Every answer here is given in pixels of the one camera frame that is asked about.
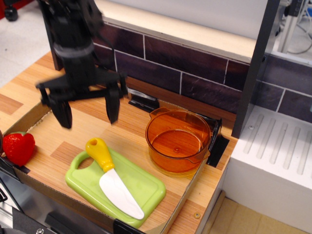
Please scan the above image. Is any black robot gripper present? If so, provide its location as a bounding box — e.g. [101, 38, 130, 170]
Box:
[36, 55, 128, 129]

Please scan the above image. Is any red toy strawberry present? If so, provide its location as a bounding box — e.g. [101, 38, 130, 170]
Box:
[2, 132, 35, 167]

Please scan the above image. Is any green plastic cutting board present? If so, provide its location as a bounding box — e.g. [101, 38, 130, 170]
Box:
[65, 148, 166, 228]

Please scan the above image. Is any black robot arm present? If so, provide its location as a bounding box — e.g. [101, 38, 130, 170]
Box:
[36, 0, 128, 129]

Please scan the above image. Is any cardboard fence with black tape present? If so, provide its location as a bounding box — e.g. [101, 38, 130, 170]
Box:
[0, 85, 237, 234]

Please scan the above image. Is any orange transparent plastic pot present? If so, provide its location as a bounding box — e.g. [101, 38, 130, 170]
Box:
[145, 107, 213, 173]

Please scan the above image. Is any yellow handled white toy knife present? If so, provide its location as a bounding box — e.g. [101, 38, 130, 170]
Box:
[85, 137, 145, 220]

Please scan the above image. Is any metal robot base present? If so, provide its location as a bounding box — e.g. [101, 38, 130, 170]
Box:
[0, 160, 112, 234]

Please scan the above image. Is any dark shelf frame with ledge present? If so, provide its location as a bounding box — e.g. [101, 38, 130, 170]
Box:
[39, 0, 281, 139]

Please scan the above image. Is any black caster wheel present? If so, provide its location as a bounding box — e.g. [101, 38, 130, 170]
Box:
[4, 5, 18, 21]

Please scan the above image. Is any white ribbed sink drainer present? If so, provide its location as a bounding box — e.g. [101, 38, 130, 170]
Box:
[223, 106, 312, 233]

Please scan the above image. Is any aluminium frame with cables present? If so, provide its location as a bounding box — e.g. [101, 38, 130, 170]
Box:
[271, 0, 312, 66]

